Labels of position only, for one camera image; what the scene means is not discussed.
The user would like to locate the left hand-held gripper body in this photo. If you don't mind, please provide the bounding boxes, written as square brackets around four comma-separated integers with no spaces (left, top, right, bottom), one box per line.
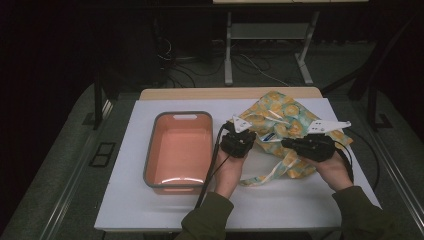
[219,114,258,159]

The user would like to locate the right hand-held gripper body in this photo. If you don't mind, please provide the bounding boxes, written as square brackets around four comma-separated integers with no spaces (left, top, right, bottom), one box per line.
[289,119,353,163]

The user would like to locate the orange-print cloth tote bag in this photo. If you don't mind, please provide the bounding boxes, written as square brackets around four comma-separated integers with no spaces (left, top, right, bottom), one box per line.
[237,90,355,187]

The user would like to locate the pink basin with grey rim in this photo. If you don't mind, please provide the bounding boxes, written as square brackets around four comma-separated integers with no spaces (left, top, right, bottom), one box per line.
[142,110,214,196]

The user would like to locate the person's left hand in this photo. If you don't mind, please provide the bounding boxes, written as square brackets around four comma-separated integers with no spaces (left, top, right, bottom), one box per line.
[214,145,248,200]

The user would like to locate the person's right hand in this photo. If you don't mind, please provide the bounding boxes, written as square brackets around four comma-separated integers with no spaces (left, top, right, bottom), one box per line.
[304,150,355,193]

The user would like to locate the wooden table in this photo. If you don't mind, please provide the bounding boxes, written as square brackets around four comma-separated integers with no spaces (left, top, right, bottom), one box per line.
[138,86,324,101]

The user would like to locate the black metal stand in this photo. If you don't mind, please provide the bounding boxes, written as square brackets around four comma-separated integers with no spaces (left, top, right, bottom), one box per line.
[320,9,395,132]
[82,71,120,131]

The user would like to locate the grey metal stand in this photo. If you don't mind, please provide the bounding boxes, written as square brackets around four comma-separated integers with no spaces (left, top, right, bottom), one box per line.
[223,10,321,87]

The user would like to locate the white board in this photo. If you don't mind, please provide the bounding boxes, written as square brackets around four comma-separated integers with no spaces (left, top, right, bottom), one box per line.
[93,97,383,233]

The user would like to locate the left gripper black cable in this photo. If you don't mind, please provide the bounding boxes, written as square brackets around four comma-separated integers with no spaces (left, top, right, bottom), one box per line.
[194,122,233,210]

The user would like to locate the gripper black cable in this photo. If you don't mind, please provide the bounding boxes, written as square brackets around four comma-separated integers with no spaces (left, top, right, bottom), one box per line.
[194,122,233,210]
[334,127,382,192]

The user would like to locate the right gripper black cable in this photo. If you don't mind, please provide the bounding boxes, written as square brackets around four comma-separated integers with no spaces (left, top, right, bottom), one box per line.
[334,127,382,192]

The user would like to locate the white floor cable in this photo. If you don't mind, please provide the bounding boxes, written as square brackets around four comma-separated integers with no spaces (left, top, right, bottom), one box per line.
[239,53,292,88]

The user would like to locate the aluminium floor rail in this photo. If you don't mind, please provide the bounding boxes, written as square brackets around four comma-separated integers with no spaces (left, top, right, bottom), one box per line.
[39,99,115,240]
[361,119,424,231]

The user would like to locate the black floor cables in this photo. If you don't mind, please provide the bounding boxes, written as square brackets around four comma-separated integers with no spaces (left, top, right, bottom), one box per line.
[153,19,225,89]

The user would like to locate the black floor outlet frame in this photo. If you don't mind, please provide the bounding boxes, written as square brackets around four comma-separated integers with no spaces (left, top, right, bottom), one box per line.
[88,141,117,169]

